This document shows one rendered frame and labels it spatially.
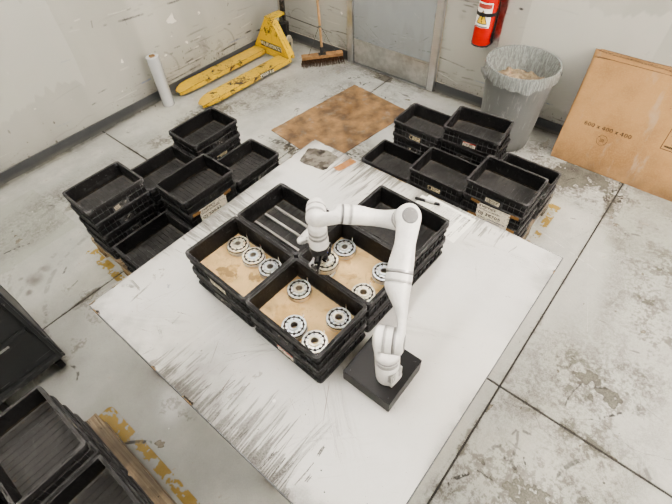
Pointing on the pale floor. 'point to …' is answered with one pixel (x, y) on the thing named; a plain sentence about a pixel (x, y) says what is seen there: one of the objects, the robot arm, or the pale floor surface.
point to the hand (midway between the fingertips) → (321, 266)
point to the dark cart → (22, 348)
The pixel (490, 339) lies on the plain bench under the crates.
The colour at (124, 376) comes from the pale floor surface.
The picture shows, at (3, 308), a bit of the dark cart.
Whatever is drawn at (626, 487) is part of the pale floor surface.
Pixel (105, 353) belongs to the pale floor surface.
